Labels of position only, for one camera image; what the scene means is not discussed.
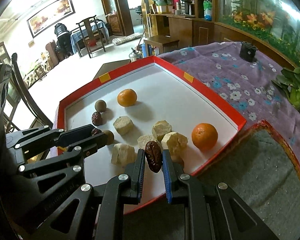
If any purple floral tablecloth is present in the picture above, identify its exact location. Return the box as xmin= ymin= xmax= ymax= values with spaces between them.
xmin=160 ymin=42 xmax=300 ymax=164

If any beige peeled fruit chunk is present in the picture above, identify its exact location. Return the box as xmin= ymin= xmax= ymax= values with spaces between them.
xmin=113 ymin=116 xmax=134 ymax=135

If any red white shallow box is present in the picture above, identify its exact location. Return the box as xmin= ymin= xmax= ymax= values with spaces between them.
xmin=57 ymin=56 xmax=248 ymax=215

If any orange mandarin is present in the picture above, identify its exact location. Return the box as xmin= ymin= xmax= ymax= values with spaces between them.
xmin=191 ymin=123 xmax=218 ymax=152
xmin=117 ymin=89 xmax=138 ymax=107

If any wooden chair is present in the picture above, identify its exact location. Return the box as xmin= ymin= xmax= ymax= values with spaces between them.
xmin=77 ymin=15 xmax=106 ymax=58

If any green water bottle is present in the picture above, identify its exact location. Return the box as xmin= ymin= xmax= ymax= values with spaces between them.
xmin=203 ymin=0 xmax=212 ymax=21

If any dark red jujube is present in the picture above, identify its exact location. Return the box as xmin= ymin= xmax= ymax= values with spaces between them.
xmin=91 ymin=111 xmax=103 ymax=126
xmin=144 ymin=141 xmax=162 ymax=173

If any black cylindrical device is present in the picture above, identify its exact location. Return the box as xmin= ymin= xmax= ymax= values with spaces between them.
xmin=239 ymin=41 xmax=258 ymax=62

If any grey felt mat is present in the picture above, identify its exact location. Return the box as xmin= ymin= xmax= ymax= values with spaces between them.
xmin=122 ymin=129 xmax=300 ymax=239

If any brown longan fruit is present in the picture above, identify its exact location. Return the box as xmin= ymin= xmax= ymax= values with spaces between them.
xmin=95 ymin=100 xmax=107 ymax=113
xmin=103 ymin=130 xmax=114 ymax=145

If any green leafy vegetable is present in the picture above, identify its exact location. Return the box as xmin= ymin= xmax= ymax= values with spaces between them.
xmin=272 ymin=67 xmax=300 ymax=111

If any small wooden stool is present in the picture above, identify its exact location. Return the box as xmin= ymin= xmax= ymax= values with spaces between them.
xmin=143 ymin=35 xmax=179 ymax=54

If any wooden shelf cabinet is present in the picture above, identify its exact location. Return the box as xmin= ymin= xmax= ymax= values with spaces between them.
xmin=142 ymin=0 xmax=217 ymax=48

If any black thermos flask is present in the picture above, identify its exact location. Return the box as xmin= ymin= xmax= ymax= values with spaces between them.
xmin=180 ymin=0 xmax=192 ymax=15

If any framed wall painting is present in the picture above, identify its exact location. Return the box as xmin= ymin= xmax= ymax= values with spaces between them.
xmin=27 ymin=0 xmax=75 ymax=38

